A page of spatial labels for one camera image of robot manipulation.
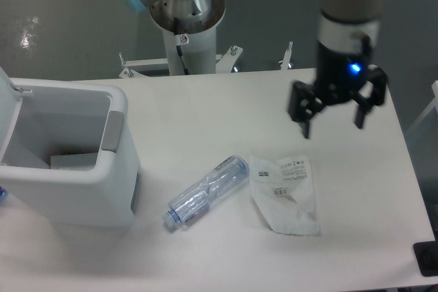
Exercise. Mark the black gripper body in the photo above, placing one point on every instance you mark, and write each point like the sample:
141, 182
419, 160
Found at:
338, 73

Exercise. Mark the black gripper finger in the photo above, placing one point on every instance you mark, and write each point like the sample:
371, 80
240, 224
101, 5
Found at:
379, 80
303, 105

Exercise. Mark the white push-button trash can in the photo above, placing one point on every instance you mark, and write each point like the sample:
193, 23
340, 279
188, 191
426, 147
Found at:
67, 151

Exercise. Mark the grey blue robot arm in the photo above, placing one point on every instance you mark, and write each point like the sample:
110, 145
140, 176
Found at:
347, 37

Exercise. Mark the white crumpled plastic bag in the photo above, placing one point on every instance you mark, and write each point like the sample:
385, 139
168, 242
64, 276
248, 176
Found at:
284, 194

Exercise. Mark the clear empty plastic bottle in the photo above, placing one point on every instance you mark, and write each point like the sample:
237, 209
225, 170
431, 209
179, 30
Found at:
197, 198

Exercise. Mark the black device at table edge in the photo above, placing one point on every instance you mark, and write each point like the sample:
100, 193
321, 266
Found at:
426, 256

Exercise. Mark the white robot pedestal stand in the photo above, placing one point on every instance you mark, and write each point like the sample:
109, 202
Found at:
191, 46

